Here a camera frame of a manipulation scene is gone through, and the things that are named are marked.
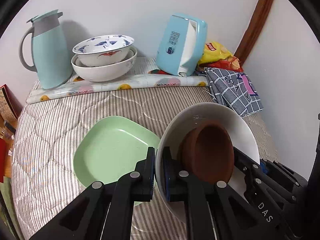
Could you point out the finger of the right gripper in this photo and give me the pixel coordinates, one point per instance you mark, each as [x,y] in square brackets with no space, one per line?
[253,170]
[277,173]

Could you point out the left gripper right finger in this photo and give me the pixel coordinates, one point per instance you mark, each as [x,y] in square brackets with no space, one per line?
[213,211]

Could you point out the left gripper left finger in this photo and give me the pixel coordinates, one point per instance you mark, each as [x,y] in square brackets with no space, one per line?
[104,211]

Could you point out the white ceramic bowl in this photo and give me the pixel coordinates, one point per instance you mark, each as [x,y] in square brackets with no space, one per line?
[240,133]

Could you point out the brown small bowl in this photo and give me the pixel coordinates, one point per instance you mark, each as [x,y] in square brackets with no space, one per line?
[207,152]

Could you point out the green square plate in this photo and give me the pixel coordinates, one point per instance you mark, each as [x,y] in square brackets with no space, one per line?
[111,149]

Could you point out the grey checked cloth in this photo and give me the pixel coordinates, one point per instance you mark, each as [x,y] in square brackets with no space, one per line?
[233,90]

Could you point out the red snack bag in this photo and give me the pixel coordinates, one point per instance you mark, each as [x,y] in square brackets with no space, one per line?
[230,63]

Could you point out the yellow chips bag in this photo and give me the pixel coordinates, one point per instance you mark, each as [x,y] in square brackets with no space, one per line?
[213,52]

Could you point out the patterned brown box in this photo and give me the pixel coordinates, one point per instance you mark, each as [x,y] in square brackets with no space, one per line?
[10,106]

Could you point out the light blue electric kettle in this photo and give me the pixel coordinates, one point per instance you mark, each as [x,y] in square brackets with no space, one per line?
[182,45]

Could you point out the large white bowl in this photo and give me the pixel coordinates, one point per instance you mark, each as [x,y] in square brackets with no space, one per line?
[107,72]

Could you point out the fruit print rolled mat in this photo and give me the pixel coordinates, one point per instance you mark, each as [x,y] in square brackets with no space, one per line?
[125,82]

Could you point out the light blue thermos jug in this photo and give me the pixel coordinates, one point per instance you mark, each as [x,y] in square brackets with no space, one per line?
[51,58]

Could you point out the blue patterned white bowl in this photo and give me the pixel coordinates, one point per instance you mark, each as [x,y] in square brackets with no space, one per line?
[103,50]

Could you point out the brown wooden door frame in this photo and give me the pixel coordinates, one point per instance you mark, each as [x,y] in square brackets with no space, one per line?
[252,33]

